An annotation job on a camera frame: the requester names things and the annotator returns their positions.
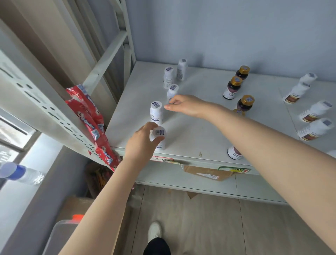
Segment pile of colourful snack packets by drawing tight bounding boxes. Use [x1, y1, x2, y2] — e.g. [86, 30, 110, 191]
[86, 163, 113, 198]

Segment gray window sill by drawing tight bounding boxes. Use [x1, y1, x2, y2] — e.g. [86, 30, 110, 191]
[0, 134, 63, 237]

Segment small open cardboard box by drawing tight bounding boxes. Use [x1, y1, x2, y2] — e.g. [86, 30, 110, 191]
[183, 165, 237, 182]

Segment white metal shelf rack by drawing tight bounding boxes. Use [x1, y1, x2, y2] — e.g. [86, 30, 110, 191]
[0, 0, 336, 205]

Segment window with metal bars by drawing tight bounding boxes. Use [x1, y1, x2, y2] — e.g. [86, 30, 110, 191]
[0, 108, 41, 168]

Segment person's left forearm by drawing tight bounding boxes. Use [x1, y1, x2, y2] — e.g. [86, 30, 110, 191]
[59, 157, 147, 255]

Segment clear bin orange handles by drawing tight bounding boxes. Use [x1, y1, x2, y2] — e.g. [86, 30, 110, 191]
[42, 214, 84, 255]

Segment person's right hand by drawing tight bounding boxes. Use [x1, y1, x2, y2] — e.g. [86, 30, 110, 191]
[164, 94, 210, 119]

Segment person's left hand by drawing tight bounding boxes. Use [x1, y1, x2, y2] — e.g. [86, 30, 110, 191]
[125, 122, 166, 166]

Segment bunch of red snack strips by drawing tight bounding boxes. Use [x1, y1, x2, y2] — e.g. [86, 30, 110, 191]
[65, 84, 123, 171]

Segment person's right white shoe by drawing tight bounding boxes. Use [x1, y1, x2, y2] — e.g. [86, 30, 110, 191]
[147, 221, 162, 243]

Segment person's right forearm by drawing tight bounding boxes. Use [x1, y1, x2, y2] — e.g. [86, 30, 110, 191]
[207, 104, 336, 253]

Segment clear water bottle blue label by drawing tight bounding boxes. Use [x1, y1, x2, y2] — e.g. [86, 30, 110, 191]
[0, 162, 45, 185]

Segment person's black trousers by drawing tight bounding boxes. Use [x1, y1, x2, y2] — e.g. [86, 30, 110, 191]
[143, 237, 171, 255]

